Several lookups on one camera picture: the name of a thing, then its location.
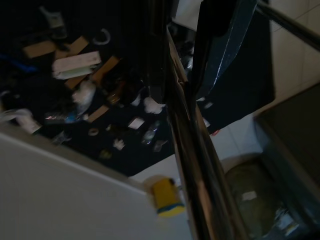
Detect clear plastic bottle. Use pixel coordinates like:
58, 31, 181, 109
142, 121, 161, 146

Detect crumpled white plastic bag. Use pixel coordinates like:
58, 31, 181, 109
71, 82, 97, 114

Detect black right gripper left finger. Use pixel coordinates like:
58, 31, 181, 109
146, 0, 174, 104

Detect small white card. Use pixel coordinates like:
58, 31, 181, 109
128, 116, 145, 130

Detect white crumpled glove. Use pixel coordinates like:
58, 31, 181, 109
142, 97, 166, 115

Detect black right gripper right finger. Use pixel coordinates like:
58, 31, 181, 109
194, 0, 258, 100

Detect large black floor mat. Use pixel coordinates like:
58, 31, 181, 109
0, 0, 276, 178

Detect white plastic hook ring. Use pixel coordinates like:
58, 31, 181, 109
92, 28, 111, 46

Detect open cardboard box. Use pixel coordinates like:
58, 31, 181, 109
223, 83, 320, 240

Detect brown cardboard piece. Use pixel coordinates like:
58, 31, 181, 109
91, 55, 120, 85
56, 35, 89, 58
22, 41, 56, 60
64, 75, 88, 90
87, 104, 110, 123

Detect small white plastic clip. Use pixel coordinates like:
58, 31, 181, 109
112, 139, 127, 150

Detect yellow blue sponge block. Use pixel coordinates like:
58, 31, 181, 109
152, 176, 186, 218

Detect chrome handled white broom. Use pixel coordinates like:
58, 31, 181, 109
166, 26, 248, 240

